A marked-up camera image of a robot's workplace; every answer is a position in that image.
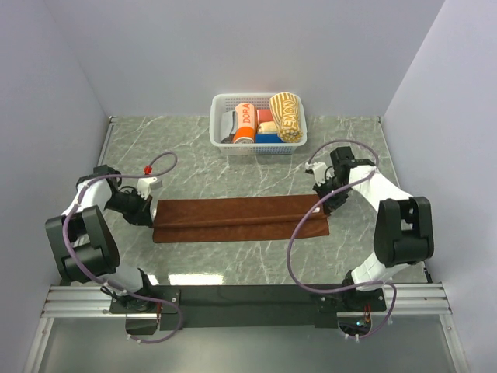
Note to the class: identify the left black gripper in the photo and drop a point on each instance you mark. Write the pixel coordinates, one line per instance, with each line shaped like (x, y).
(142, 214)

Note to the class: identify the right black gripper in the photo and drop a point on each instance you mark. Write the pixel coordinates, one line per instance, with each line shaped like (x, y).
(331, 205)

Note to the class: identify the brown towel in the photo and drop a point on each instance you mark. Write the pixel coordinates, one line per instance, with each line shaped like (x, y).
(230, 219)

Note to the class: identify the yellow striped Doraemon towel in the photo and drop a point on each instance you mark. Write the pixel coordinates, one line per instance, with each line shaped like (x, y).
(285, 109)

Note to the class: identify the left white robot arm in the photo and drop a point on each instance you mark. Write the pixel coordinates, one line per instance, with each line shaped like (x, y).
(90, 236)

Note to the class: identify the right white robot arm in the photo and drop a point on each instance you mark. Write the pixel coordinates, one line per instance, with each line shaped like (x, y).
(403, 234)

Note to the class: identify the blue rolled towel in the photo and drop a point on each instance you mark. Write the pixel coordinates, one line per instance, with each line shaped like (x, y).
(270, 138)

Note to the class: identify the cream rolled towel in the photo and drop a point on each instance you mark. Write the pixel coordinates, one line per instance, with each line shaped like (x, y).
(268, 127)

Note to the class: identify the red rolled towel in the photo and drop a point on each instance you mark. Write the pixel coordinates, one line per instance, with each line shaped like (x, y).
(264, 115)

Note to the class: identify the orange white rolled towel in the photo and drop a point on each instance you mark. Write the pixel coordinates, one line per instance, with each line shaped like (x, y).
(247, 124)

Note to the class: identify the grey rolled towel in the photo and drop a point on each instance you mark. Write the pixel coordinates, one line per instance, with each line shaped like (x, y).
(228, 126)

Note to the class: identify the white plastic basket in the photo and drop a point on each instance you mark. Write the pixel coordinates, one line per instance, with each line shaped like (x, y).
(222, 103)

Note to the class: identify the black base beam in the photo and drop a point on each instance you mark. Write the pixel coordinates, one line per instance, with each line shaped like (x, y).
(216, 306)

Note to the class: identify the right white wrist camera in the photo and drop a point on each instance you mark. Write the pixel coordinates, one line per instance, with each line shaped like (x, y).
(320, 171)

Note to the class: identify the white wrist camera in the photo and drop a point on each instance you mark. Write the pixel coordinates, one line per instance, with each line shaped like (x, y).
(320, 171)
(147, 184)

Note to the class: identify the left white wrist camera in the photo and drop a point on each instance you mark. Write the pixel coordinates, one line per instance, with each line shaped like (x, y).
(147, 184)

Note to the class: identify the aluminium rail frame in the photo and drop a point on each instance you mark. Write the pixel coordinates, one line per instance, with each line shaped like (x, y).
(86, 302)

